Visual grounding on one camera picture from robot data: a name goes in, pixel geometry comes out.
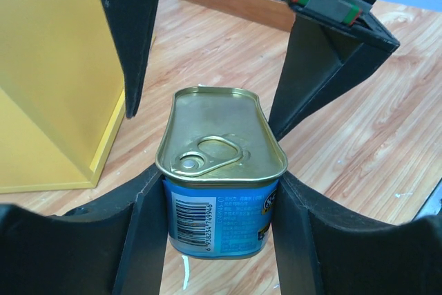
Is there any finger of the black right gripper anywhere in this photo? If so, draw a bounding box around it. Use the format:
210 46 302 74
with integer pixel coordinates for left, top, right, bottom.
101 0 159 118

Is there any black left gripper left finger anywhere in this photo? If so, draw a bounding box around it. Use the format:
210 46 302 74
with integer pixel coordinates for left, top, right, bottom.
1 166 166 294

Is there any yellow cabinet box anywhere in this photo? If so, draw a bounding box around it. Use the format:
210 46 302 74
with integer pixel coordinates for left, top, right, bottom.
1 0 126 193

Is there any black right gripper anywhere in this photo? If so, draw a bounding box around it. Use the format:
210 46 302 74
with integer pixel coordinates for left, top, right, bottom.
269 0 400 140

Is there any gold tin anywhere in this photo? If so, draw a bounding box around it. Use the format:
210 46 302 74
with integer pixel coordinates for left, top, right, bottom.
155 86 288 259

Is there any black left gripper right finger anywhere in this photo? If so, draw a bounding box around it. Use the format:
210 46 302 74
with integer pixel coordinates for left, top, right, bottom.
274 172 441 294

